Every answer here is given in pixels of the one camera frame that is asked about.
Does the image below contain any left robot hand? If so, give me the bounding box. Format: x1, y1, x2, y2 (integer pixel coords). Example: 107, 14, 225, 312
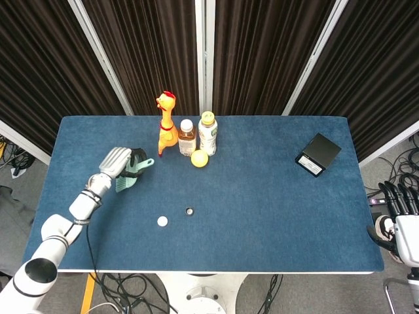
98, 147, 148, 179

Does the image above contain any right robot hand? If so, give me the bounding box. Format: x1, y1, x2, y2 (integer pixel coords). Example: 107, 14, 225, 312
366, 181, 419, 266

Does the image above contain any amber tea bottle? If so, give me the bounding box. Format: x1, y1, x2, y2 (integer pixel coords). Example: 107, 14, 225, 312
177, 118, 198, 157

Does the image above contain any white green drink bottle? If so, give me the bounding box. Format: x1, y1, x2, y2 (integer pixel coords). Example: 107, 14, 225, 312
198, 111, 219, 157

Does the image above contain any white and black sneaker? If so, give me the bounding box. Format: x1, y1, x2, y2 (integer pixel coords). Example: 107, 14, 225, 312
374, 215, 404, 264

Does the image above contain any yellow rubber chicken toy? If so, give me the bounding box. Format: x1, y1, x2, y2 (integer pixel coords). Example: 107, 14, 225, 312
156, 90, 179, 158

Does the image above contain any yellow ball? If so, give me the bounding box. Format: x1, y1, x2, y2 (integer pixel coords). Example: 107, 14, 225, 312
191, 149, 210, 169

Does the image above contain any black box with white label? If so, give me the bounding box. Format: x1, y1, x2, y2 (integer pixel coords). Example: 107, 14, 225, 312
294, 132, 342, 178

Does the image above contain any dark pleated curtain panel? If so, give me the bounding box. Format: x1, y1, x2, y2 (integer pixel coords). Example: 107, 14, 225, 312
289, 0, 419, 162
212, 0, 337, 116
81, 0, 200, 116
0, 0, 127, 156

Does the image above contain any yellow floor tape strip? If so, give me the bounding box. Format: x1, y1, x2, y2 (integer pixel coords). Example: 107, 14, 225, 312
80, 273, 98, 314

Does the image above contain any blue table cloth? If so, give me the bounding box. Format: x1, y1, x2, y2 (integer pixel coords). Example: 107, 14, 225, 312
22, 115, 384, 273

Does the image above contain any black floor cable bundle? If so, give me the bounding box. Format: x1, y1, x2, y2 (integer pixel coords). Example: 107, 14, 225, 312
88, 273, 171, 314
363, 130, 419, 197
0, 135, 36, 179

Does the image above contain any white partition frame post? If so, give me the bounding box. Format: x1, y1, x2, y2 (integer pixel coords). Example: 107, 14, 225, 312
282, 0, 348, 116
67, 0, 134, 116
358, 120, 419, 168
194, 0, 216, 116
0, 119, 52, 166

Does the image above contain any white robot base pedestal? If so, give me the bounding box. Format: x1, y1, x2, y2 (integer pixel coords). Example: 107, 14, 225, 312
156, 273, 248, 314

